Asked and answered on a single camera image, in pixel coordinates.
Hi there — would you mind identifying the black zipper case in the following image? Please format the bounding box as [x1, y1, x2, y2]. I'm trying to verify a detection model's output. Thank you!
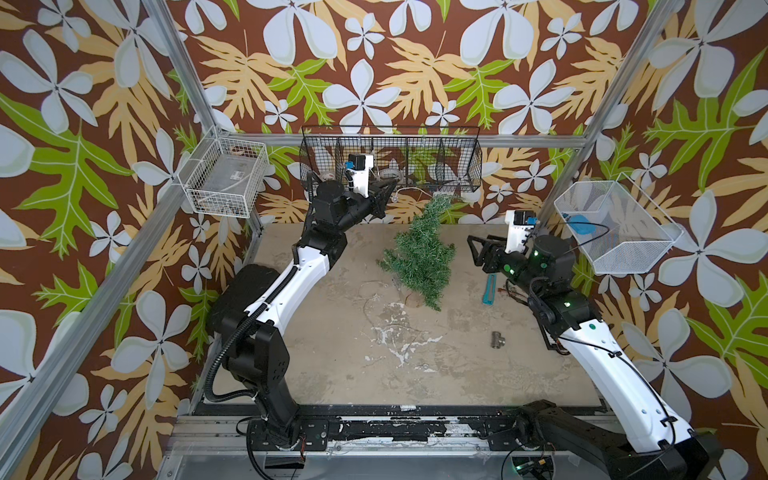
[206, 264, 280, 336]

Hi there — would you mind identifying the teal plastic tool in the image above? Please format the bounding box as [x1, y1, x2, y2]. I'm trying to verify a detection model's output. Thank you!
[482, 273, 497, 305]

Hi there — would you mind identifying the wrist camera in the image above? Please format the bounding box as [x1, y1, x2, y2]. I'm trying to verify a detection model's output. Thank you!
[344, 153, 374, 198]
[504, 210, 537, 254]

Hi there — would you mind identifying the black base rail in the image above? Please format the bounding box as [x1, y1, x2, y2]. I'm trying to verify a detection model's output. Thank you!
[235, 400, 555, 453]

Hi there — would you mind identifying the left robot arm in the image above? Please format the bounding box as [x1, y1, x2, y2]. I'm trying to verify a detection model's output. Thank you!
[203, 179, 397, 448]

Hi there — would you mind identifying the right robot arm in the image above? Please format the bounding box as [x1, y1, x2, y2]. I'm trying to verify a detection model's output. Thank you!
[467, 235, 724, 479]

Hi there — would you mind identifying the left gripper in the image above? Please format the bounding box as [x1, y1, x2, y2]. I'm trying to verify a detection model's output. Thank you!
[331, 178, 391, 239]

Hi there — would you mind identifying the white wire basket left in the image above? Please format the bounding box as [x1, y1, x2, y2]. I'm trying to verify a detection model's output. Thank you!
[179, 128, 269, 219]

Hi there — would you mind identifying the blue object in basket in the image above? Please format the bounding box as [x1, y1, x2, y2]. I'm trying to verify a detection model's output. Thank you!
[567, 215, 597, 236]

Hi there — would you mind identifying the small metal fitting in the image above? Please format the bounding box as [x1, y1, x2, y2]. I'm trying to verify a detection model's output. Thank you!
[491, 331, 506, 349]

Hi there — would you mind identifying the white wire basket right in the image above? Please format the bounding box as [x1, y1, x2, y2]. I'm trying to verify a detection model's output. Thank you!
[554, 174, 683, 276]

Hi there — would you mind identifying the white wire basket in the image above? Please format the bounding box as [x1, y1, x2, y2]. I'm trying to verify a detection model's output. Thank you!
[179, 128, 269, 219]
[554, 174, 683, 276]

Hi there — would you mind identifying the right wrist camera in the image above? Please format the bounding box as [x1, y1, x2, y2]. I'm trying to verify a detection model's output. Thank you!
[504, 210, 537, 254]

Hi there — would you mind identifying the black wire basket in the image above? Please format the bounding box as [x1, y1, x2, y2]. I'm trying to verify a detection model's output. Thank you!
[299, 124, 482, 196]

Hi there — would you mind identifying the small green christmas tree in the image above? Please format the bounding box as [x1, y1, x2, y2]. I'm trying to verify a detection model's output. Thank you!
[377, 195, 456, 311]

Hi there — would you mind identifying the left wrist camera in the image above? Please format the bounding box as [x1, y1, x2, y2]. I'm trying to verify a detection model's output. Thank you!
[344, 153, 374, 198]

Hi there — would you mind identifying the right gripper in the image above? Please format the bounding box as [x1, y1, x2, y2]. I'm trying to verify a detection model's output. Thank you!
[469, 233, 547, 304]

